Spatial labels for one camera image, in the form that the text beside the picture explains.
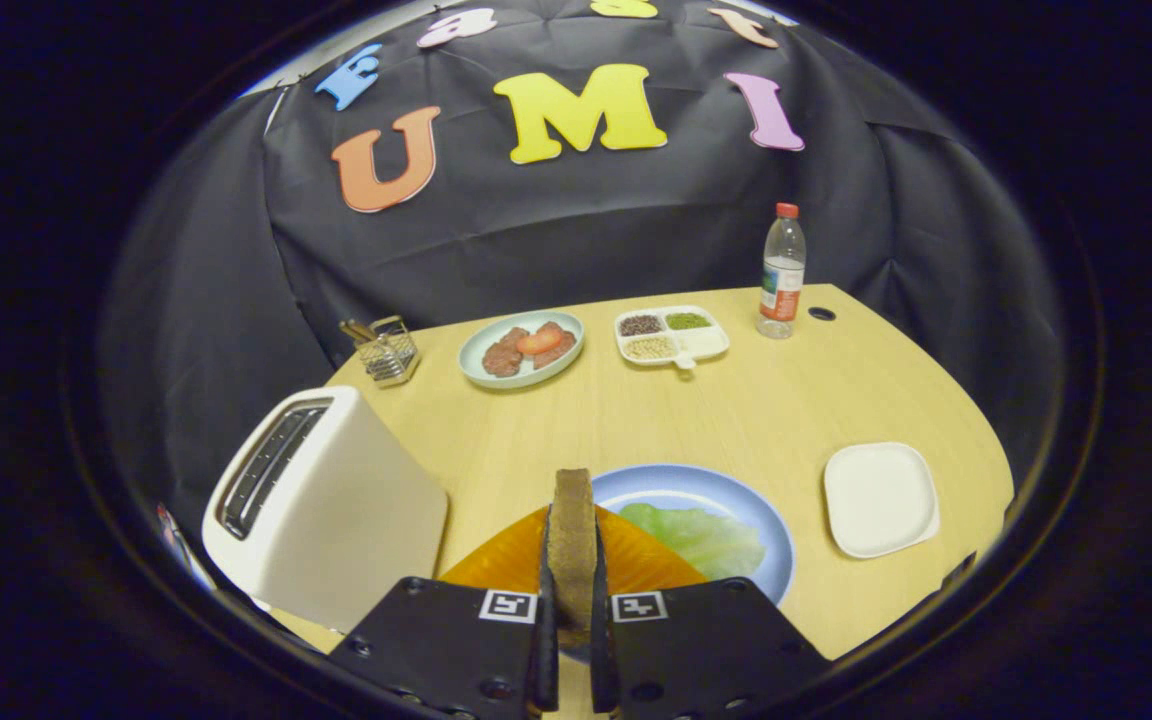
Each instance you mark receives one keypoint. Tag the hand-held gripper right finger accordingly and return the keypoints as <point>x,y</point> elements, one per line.
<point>604,660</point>

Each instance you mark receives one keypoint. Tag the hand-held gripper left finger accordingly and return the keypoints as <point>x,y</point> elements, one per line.
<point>546,650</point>

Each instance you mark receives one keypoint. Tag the brown toast slice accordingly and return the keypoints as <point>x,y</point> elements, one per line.
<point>572,550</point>

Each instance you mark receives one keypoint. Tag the green lettuce leaf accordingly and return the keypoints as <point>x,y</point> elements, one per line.
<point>706,540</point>

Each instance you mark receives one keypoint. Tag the blue plate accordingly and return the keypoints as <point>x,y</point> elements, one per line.
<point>676,485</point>

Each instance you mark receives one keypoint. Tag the white toaster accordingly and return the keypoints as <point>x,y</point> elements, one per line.
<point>356,520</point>

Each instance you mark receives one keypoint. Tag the brown meat patty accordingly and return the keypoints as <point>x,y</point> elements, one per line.
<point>558,352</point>
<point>501,360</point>

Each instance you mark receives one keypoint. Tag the pale green plate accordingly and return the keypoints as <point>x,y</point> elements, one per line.
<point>473,350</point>

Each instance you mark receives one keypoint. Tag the red tomato slice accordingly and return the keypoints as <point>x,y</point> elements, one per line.
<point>539,341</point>

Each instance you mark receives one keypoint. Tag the pale grains pile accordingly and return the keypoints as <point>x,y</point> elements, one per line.
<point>649,348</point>

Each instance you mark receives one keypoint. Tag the white square plate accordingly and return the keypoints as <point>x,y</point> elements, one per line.
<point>881,500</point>

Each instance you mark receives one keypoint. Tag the white divided tray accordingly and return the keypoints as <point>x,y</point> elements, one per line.
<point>706,342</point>

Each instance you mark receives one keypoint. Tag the dark brown beans pile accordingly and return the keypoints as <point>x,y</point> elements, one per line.
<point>641,325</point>

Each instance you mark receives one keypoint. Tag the green beans pile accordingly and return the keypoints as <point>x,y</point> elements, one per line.
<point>688,321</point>

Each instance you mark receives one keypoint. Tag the clear plastic water bottle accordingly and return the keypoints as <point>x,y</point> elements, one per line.
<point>781,290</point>

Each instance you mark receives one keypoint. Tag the black backdrop cloth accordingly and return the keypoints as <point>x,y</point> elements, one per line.
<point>586,220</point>

